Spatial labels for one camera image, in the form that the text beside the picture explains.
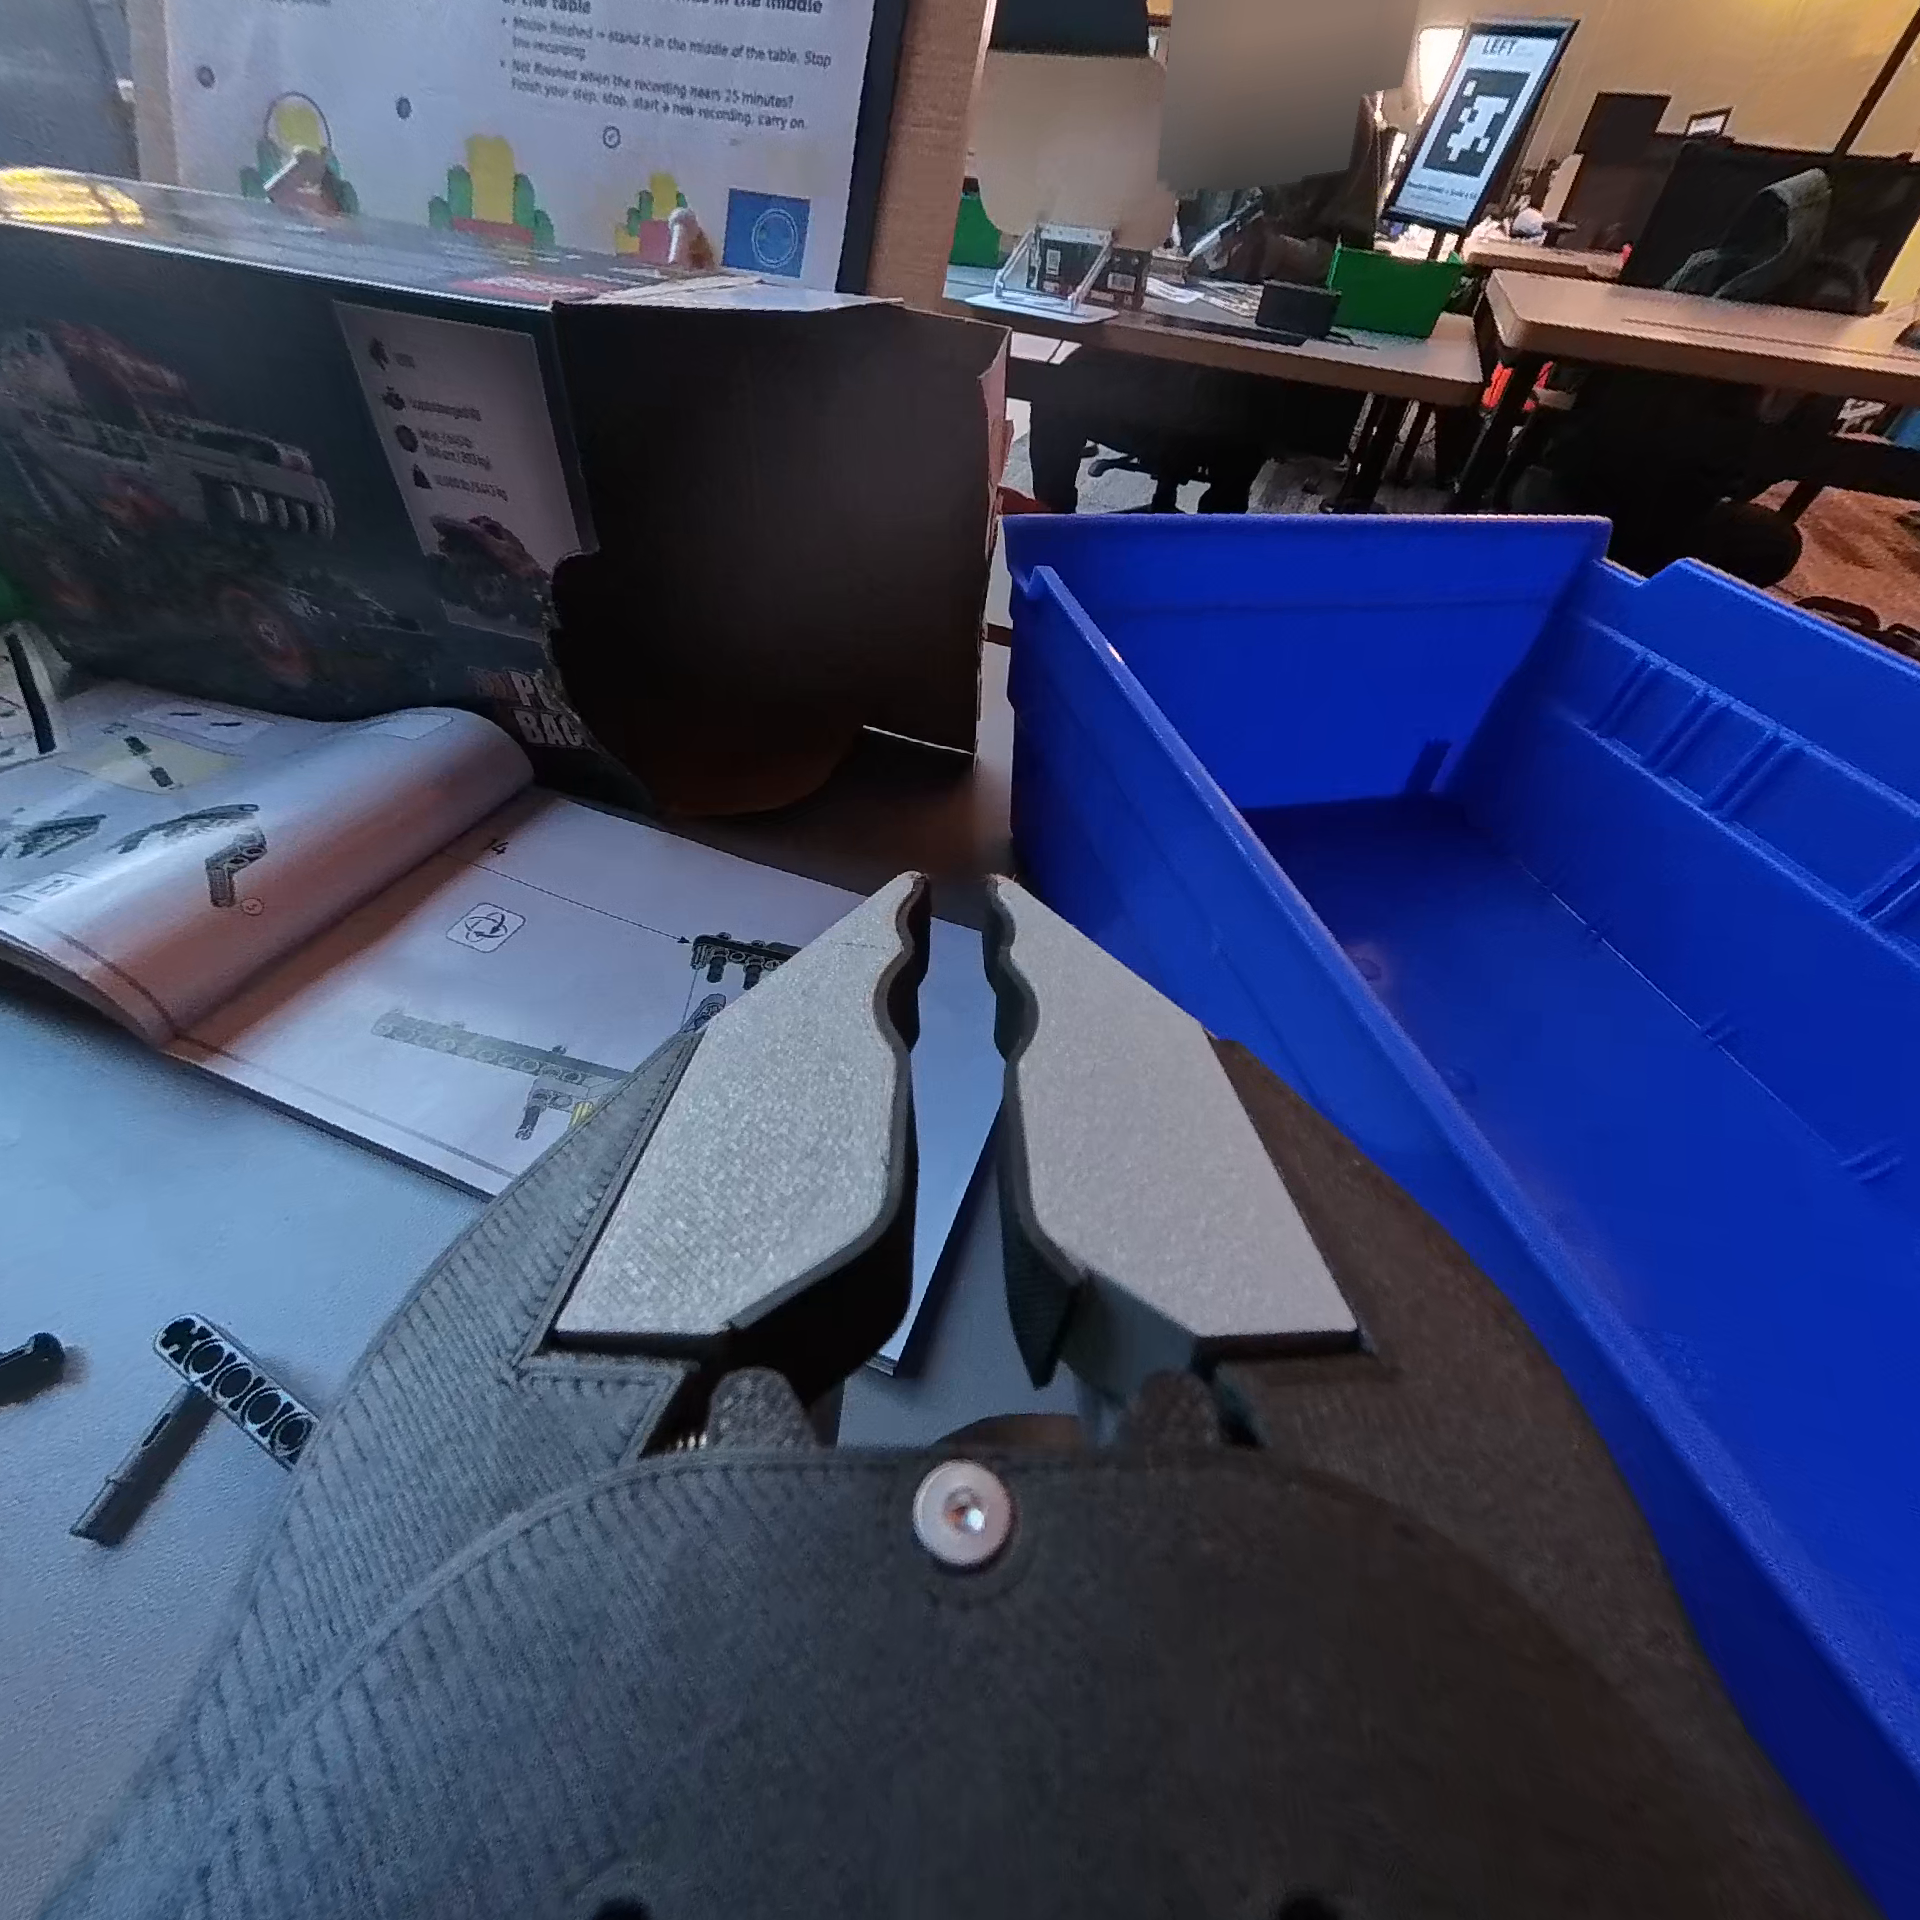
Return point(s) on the beige table with groove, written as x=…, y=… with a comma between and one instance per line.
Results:
x=1696, y=326

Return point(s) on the open instruction booklet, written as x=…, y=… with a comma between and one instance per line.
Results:
x=450, y=930

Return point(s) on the small black box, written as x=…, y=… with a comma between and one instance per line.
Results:
x=1298, y=307

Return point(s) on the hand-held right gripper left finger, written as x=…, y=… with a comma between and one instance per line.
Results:
x=752, y=1140

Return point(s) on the clear acrylic stand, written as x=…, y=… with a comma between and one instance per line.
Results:
x=1058, y=270

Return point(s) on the green plastic bin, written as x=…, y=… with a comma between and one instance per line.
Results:
x=1387, y=293

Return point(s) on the black lego beam with holes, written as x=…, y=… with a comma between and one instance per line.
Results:
x=241, y=1387

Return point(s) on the brown cardboard post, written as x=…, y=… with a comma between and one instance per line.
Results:
x=928, y=150

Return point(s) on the blue plastic bin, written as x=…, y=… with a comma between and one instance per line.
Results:
x=1501, y=973

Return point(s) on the long beige table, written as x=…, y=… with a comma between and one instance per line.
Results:
x=1349, y=361

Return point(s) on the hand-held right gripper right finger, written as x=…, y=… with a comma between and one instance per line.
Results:
x=1154, y=1156

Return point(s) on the black lego set box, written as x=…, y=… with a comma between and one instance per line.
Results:
x=269, y=497

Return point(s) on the black lego axle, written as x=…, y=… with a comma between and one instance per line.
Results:
x=142, y=1469

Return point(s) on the black lego connector pin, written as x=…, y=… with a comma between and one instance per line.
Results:
x=27, y=1368

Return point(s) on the screen with black-white marker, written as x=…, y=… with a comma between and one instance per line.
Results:
x=1479, y=127

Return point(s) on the paper sheet with line drawing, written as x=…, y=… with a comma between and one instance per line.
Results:
x=27, y=700

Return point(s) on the white instruction poster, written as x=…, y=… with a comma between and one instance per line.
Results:
x=598, y=91

